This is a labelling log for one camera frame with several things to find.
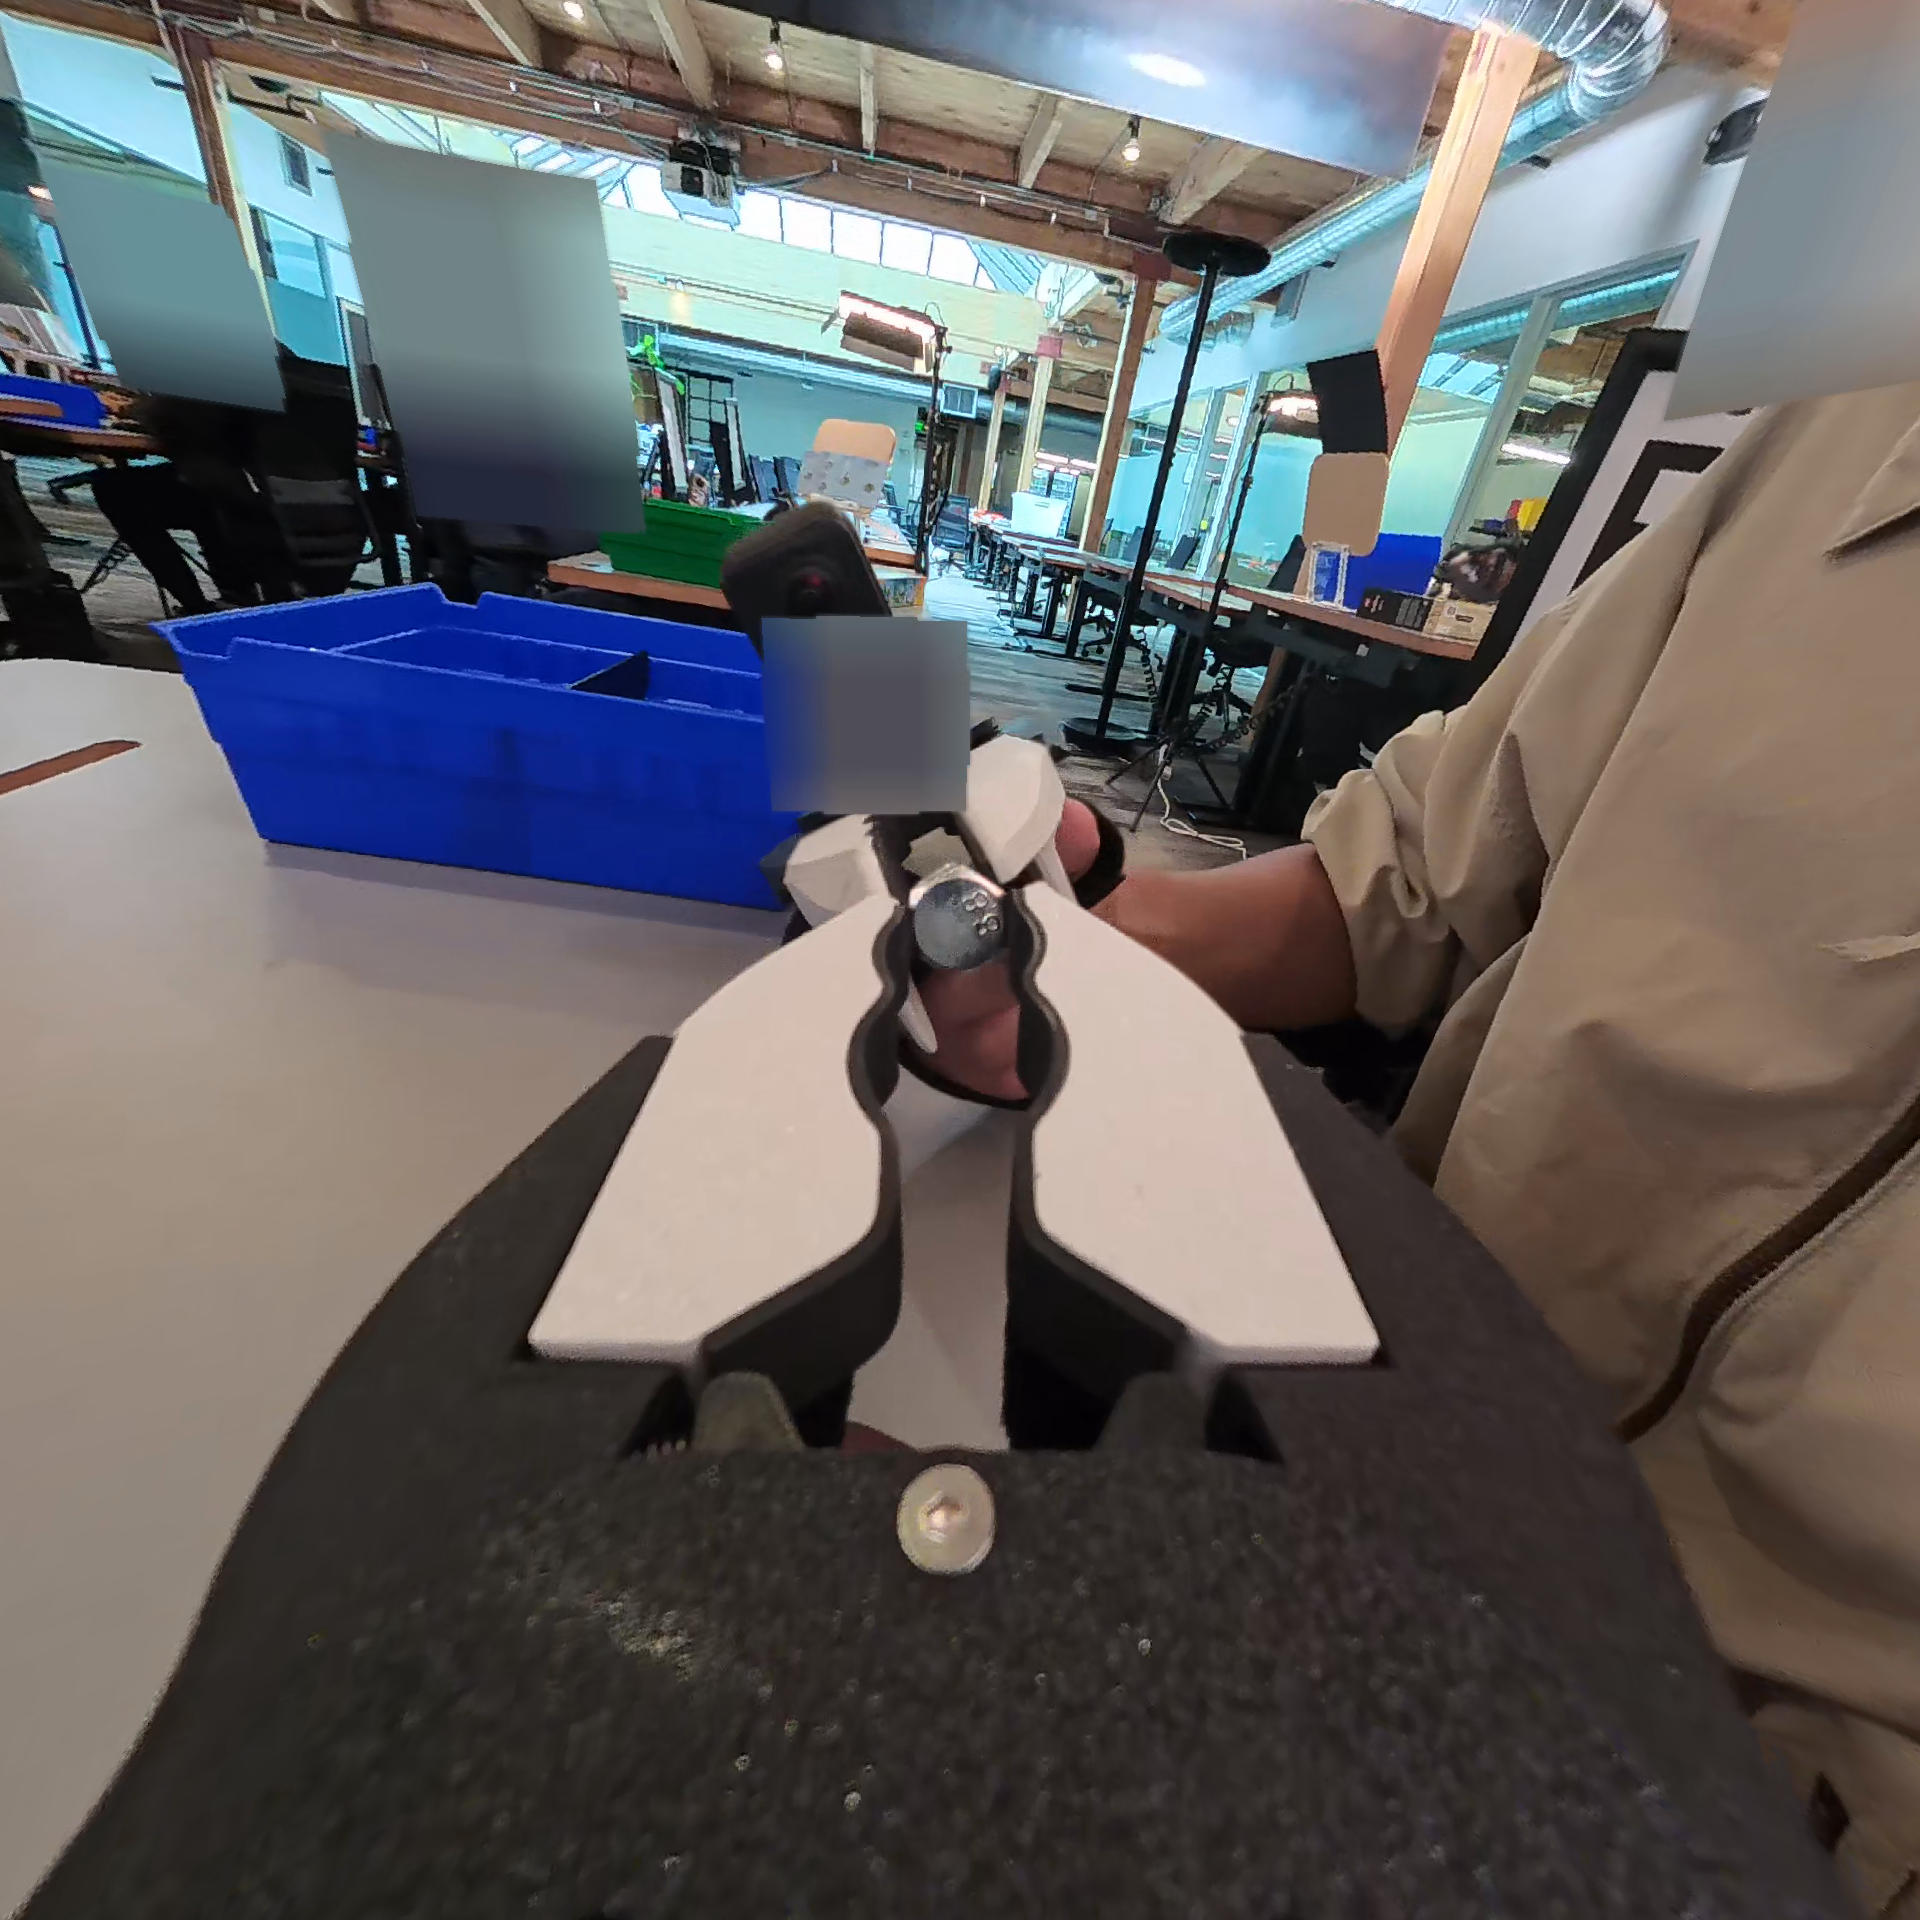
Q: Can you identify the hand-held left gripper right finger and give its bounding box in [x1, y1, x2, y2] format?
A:
[1002, 882, 1384, 1413]

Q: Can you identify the wooden side table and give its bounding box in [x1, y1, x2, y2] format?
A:
[545, 543, 932, 623]

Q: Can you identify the small background instruction board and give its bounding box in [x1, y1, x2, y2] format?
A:
[802, 419, 905, 523]

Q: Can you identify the black office chair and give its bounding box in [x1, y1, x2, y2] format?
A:
[86, 347, 391, 607]

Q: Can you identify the black floor lamp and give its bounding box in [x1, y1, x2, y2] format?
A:
[1063, 227, 1272, 758]

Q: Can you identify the green crate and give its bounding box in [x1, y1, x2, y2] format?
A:
[605, 497, 774, 589]

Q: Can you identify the blue bin with black divider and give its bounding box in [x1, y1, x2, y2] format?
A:
[153, 584, 802, 910]

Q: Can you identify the person's right hand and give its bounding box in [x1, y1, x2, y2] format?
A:
[896, 798, 1204, 1105]

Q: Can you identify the steel hex bolt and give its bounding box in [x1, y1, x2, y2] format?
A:
[905, 864, 1017, 979]

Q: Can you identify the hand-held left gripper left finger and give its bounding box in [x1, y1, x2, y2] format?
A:
[531, 886, 905, 1413]

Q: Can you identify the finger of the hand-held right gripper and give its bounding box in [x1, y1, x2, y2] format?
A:
[781, 811, 912, 940]
[964, 733, 1075, 899]

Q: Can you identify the printed tag sign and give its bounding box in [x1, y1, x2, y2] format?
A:
[1509, 322, 1719, 655]

